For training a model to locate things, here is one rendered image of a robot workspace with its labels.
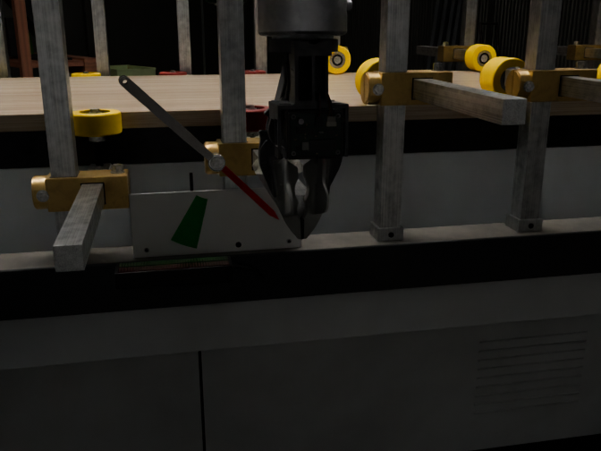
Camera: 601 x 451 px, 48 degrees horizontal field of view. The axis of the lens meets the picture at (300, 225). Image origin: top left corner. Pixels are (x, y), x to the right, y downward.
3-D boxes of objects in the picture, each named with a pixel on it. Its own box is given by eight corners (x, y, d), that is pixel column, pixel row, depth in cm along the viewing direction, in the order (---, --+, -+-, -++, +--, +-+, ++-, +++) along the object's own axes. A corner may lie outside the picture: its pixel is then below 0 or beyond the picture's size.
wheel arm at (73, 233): (87, 277, 72) (83, 240, 71) (54, 280, 71) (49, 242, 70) (113, 185, 113) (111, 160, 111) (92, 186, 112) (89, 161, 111)
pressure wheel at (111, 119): (136, 177, 111) (131, 107, 108) (99, 187, 105) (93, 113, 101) (101, 172, 115) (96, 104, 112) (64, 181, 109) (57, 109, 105)
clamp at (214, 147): (294, 174, 103) (294, 141, 101) (207, 177, 100) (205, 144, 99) (288, 166, 108) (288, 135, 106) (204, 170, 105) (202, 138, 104)
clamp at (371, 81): (452, 105, 104) (454, 72, 103) (369, 106, 101) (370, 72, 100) (437, 100, 110) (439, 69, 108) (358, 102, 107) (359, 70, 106)
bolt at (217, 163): (286, 216, 102) (216, 151, 97) (275, 228, 103) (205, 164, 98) (284, 213, 104) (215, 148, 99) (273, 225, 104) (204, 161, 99)
